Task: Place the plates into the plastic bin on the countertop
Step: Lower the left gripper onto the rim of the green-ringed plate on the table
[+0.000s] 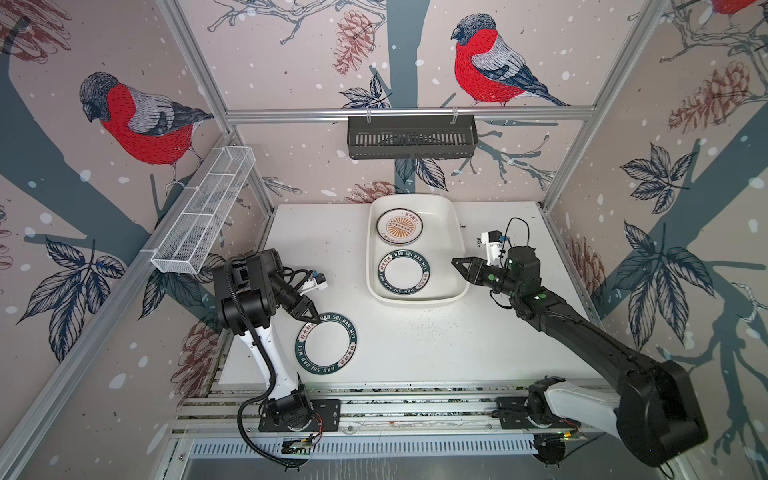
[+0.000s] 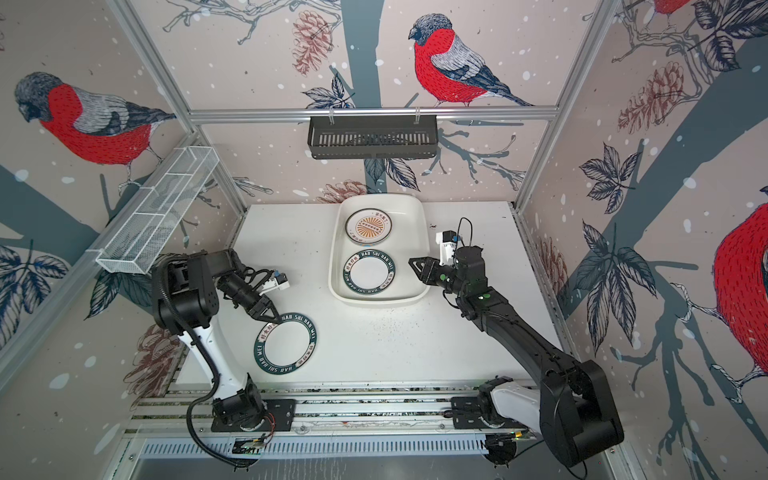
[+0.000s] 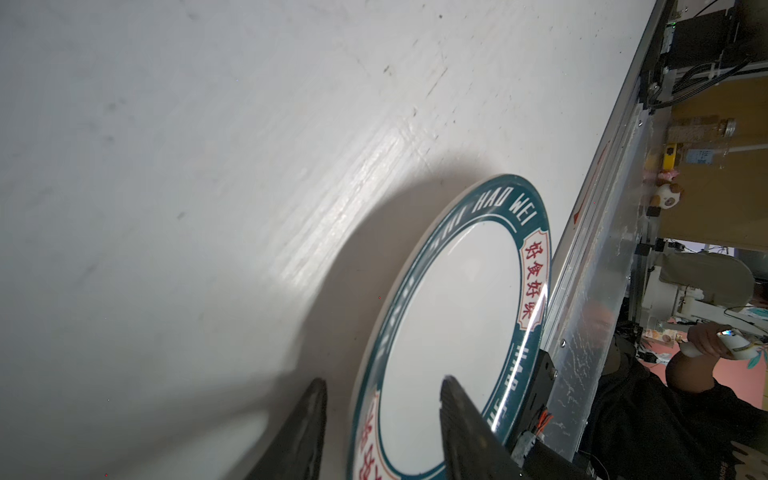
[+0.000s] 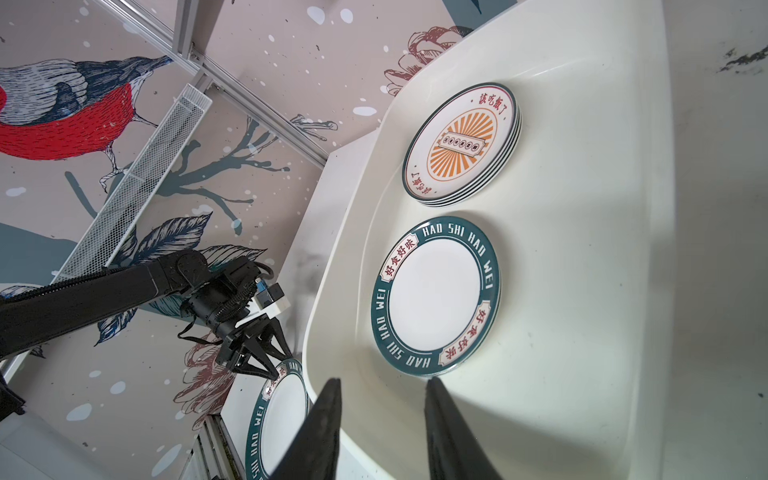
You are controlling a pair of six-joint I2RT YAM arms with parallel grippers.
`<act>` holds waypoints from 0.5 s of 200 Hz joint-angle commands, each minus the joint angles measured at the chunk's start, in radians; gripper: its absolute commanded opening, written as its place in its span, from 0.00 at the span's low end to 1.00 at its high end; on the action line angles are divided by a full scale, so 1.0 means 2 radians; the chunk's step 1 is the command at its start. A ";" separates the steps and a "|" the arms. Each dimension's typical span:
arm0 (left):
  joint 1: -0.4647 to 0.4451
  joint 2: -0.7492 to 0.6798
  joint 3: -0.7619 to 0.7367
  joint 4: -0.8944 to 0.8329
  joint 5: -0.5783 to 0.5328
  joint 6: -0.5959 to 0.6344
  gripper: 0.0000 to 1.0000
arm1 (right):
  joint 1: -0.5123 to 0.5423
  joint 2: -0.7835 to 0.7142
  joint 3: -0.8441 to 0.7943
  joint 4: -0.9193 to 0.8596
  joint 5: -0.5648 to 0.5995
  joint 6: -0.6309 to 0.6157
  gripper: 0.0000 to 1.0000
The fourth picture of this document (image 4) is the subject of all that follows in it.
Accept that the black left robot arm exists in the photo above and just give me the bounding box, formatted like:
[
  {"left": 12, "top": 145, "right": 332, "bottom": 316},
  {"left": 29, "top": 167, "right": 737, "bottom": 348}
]
[{"left": 1, "top": 250, "right": 293, "bottom": 380}]

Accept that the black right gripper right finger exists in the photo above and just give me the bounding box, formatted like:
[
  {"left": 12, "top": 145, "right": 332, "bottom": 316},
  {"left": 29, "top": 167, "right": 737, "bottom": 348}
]
[{"left": 424, "top": 377, "right": 501, "bottom": 480}]

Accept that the white mesh wall shelf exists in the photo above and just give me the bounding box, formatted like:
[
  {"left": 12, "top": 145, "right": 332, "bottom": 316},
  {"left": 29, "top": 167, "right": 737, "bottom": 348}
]
[{"left": 53, "top": 84, "right": 212, "bottom": 282}]

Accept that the orange sunburst plate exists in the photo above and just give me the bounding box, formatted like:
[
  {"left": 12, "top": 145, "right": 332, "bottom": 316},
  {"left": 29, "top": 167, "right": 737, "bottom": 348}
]
[{"left": 401, "top": 82, "right": 522, "bottom": 207}]

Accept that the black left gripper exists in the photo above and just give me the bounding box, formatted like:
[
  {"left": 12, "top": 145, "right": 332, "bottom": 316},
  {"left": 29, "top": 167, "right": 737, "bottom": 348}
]
[{"left": 179, "top": 257, "right": 293, "bottom": 380}]

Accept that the white plastic bin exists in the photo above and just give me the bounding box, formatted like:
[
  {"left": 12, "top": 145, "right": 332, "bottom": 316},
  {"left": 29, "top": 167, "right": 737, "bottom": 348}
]
[{"left": 304, "top": 1, "right": 675, "bottom": 479}]

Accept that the horizontal aluminium frame bar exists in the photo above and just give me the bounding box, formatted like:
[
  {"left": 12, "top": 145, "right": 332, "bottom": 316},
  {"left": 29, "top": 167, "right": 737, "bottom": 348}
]
[{"left": 100, "top": 1, "right": 328, "bottom": 169}]

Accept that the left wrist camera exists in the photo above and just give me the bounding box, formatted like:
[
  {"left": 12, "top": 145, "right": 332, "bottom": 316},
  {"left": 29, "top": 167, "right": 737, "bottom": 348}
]
[{"left": 252, "top": 280, "right": 291, "bottom": 318}]

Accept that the green rim plate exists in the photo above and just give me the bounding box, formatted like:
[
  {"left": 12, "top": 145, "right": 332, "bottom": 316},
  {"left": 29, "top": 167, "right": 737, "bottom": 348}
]
[
  {"left": 369, "top": 216, "right": 502, "bottom": 377},
  {"left": 244, "top": 359, "right": 311, "bottom": 479}
]

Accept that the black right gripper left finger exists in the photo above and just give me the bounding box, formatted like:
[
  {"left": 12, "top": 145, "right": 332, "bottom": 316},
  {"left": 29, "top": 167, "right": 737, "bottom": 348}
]
[{"left": 271, "top": 378, "right": 342, "bottom": 480}]

